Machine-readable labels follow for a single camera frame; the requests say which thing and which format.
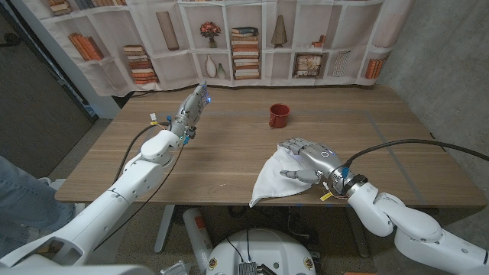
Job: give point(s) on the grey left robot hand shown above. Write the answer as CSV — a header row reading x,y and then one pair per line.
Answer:
x,y
186,114

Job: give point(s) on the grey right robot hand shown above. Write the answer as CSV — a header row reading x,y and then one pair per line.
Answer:
x,y
321,160

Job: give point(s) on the white cloth napkin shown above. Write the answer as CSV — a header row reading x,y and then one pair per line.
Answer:
x,y
269,185

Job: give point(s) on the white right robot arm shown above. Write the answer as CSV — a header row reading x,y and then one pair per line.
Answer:
x,y
412,229

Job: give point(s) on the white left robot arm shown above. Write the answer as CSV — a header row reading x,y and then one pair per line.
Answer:
x,y
107,214

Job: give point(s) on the red enamel cup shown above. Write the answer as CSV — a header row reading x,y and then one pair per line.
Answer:
x,y
278,118

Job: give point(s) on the printed bookshelf backdrop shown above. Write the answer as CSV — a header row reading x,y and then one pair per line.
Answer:
x,y
172,68

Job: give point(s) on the grey table leg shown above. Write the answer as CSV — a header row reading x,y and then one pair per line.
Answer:
x,y
164,229
359,233

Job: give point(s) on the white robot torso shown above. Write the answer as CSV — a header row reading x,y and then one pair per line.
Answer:
x,y
267,248

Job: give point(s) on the white cylinder with orange label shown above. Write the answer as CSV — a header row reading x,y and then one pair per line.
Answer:
x,y
196,233

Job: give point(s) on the white chair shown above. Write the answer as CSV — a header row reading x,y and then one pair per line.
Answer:
x,y
82,212

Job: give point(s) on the grey perforated cabinet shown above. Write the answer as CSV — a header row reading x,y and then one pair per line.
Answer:
x,y
34,114

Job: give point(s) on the person in blue jeans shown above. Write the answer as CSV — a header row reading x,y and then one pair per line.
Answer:
x,y
26,206

